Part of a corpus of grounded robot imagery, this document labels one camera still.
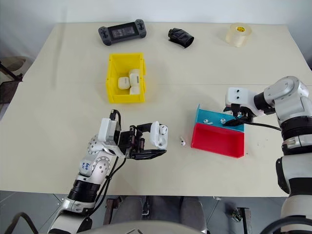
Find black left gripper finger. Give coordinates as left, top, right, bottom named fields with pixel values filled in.
left=136, top=123, right=154, bottom=134
left=133, top=149, right=168, bottom=160

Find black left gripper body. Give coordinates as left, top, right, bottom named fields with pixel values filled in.
left=116, top=124, right=147, bottom=159

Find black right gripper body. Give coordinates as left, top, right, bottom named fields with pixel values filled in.
left=229, top=103, right=255, bottom=123

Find yellow plastic bin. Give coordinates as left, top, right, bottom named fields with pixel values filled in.
left=106, top=52, right=148, bottom=104

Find teal open plastic tray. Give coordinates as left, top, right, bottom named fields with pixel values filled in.
left=195, top=104, right=245, bottom=133

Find red open plastic tray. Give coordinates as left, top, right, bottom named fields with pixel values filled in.
left=191, top=122, right=245, bottom=159

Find white cases in bin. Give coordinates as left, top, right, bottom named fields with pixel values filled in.
left=129, top=69, right=142, bottom=87

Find grey rounded shape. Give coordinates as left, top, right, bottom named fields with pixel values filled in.
left=113, top=195, right=208, bottom=234

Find light grey robot torso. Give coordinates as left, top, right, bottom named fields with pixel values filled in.
left=92, top=219, right=203, bottom=234

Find clear tape roll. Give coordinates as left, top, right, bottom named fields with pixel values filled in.
left=225, top=22, right=252, bottom=48

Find black crumpled cloth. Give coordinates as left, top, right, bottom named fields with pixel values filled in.
left=168, top=28, right=195, bottom=49

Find grey handheld game console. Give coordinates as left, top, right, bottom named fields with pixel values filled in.
left=98, top=19, right=147, bottom=46

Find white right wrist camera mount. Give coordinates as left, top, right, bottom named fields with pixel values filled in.
left=224, top=87, right=265, bottom=116

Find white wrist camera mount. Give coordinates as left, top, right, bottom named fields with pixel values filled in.
left=98, top=118, right=117, bottom=144
left=224, top=87, right=265, bottom=116

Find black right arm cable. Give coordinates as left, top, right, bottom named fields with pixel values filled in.
left=243, top=121, right=283, bottom=132

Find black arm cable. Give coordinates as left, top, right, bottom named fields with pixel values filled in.
left=84, top=109, right=127, bottom=217
left=243, top=121, right=283, bottom=132

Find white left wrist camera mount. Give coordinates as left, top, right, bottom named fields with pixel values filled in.
left=98, top=118, right=117, bottom=144

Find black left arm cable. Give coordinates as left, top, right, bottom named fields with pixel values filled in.
left=84, top=109, right=127, bottom=217

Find rusty metal table bracket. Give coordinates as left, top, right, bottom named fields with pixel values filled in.
left=231, top=207, right=252, bottom=234
left=103, top=196, right=122, bottom=225

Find black looped cable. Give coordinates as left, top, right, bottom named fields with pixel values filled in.
left=258, top=215, right=308, bottom=234
left=4, top=212, right=37, bottom=234

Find brown stool black frame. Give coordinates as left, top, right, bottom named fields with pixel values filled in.
left=0, top=56, right=26, bottom=115

